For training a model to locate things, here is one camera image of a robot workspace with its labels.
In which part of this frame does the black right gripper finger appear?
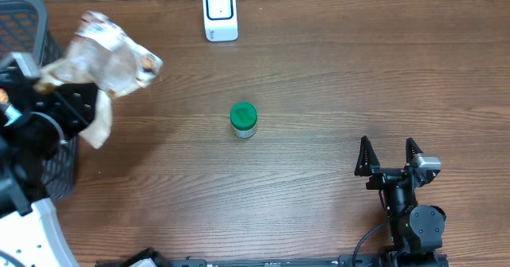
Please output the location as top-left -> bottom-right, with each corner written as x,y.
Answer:
355,135 -> 380,176
406,137 -> 422,165

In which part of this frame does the teal white small carton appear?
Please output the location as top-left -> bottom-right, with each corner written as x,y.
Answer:
1,104 -> 22,126

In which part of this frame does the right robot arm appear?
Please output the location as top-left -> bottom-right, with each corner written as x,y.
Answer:
351,136 -> 449,267

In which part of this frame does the orange small carton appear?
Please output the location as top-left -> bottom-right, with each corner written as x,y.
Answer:
0,89 -> 9,104

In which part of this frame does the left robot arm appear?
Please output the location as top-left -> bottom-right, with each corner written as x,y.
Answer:
1,66 -> 99,266

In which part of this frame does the grey plastic mesh basket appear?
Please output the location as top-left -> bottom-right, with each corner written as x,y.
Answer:
1,0 -> 78,201

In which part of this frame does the clear brown snack bag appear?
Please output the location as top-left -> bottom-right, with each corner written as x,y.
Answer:
35,11 -> 163,149

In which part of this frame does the green lid jar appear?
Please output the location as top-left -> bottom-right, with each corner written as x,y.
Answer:
229,102 -> 258,139

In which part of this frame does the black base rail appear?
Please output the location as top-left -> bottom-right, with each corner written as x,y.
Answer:
96,248 -> 449,267

